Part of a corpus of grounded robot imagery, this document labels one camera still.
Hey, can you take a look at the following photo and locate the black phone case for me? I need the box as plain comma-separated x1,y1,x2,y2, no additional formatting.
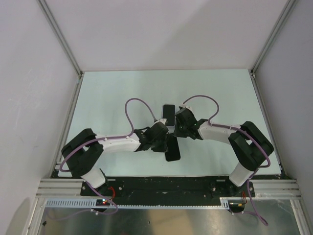
165,136,181,162

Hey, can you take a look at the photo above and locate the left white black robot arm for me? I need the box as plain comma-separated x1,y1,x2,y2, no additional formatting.
60,119,169,195

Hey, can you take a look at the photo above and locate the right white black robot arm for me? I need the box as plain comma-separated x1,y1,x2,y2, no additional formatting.
174,107,274,196

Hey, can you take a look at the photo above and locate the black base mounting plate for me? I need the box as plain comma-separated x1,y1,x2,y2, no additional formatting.
80,176,255,207

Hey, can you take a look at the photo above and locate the left controller board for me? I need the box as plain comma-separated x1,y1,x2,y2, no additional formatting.
95,199,111,207

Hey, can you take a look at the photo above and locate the controller board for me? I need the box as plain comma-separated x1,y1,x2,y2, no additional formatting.
95,199,111,207
229,202,246,213

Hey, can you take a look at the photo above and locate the right controller board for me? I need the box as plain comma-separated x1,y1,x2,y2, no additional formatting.
229,202,246,213

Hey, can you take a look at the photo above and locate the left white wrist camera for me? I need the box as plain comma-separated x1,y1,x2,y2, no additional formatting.
155,118,167,126

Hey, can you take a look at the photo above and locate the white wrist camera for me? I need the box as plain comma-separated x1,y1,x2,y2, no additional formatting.
179,104,192,111
155,118,167,126

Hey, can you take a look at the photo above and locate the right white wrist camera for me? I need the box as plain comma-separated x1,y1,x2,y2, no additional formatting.
179,104,192,111

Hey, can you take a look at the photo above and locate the left aluminium frame post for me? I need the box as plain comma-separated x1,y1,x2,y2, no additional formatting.
36,0,84,76

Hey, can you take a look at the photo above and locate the aluminium frame post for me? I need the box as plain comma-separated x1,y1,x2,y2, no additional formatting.
36,0,84,76
250,0,298,78

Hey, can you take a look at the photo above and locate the grey slotted cable duct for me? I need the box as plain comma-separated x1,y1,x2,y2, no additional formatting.
45,198,229,210

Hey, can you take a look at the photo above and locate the right aluminium frame post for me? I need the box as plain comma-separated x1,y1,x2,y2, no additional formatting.
250,0,298,78

